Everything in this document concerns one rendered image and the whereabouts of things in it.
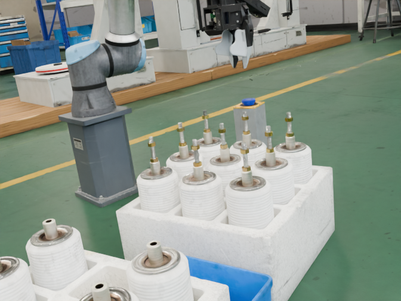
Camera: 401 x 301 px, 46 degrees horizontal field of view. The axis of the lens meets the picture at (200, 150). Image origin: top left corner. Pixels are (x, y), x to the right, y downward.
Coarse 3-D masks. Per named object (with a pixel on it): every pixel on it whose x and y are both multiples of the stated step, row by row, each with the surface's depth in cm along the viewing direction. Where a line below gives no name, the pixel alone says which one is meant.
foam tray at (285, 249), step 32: (320, 192) 114; (128, 224) 109; (160, 224) 104; (192, 224) 99; (224, 224) 97; (288, 224) 97; (320, 224) 115; (128, 256) 113; (192, 256) 102; (224, 256) 97; (256, 256) 93; (288, 256) 98; (288, 288) 100
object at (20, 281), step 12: (24, 264) 78; (12, 276) 74; (24, 276) 76; (0, 288) 72; (12, 288) 74; (24, 288) 76; (0, 300) 73; (12, 300) 74; (24, 300) 76; (36, 300) 80
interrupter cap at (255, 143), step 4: (240, 140) 126; (252, 140) 125; (256, 140) 124; (236, 144) 124; (240, 144) 123; (252, 144) 123; (256, 144) 122; (260, 144) 121; (236, 148) 120; (240, 148) 120; (252, 148) 119
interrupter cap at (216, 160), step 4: (216, 156) 116; (232, 156) 115; (236, 156) 114; (240, 156) 113; (212, 160) 114; (216, 160) 114; (220, 160) 114; (232, 160) 113; (236, 160) 112; (240, 160) 112; (212, 164) 111; (216, 164) 110; (220, 164) 110; (224, 164) 110; (228, 164) 110; (232, 164) 110
